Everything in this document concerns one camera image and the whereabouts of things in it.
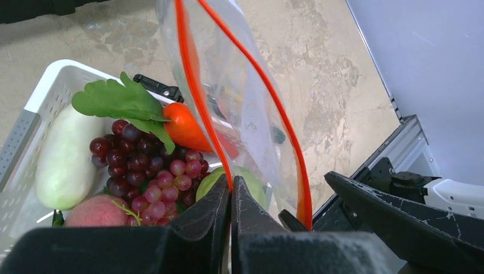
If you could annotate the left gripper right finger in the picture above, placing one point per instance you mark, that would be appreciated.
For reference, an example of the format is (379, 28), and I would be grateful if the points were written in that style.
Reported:
(261, 245)

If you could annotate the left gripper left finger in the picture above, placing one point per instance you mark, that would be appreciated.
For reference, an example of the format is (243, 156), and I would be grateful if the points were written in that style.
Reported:
(195, 242)

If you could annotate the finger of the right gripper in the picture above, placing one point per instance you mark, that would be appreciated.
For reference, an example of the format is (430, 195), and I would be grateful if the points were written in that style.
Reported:
(422, 235)
(290, 222)

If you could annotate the clear zip top bag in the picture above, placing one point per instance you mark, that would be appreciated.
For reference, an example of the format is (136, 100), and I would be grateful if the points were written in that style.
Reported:
(211, 50)

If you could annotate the pink peach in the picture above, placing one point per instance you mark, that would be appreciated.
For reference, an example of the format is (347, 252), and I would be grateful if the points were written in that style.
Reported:
(98, 211)

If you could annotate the orange plastic carrot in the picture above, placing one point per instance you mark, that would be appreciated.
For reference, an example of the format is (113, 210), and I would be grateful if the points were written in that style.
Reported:
(173, 124)

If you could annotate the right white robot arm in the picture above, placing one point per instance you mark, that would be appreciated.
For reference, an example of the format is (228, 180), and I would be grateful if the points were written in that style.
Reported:
(433, 191)

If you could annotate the red grape bunch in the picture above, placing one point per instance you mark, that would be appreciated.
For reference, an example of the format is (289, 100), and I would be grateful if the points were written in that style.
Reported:
(147, 185)

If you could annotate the dark green cucumber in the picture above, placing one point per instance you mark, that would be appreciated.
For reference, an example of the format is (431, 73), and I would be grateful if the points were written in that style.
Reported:
(58, 219)

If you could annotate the white plastic basket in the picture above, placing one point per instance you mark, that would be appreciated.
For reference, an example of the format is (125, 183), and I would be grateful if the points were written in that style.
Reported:
(21, 211)

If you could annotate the black plastic toolbox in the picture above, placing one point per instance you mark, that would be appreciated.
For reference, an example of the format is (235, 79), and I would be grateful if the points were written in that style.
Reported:
(13, 11)

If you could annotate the green handled screwdriver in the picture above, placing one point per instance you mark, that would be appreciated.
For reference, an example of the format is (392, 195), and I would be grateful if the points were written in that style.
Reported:
(278, 135)

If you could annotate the black wire stripper pliers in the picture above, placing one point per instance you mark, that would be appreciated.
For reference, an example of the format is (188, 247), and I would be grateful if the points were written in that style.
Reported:
(173, 93)

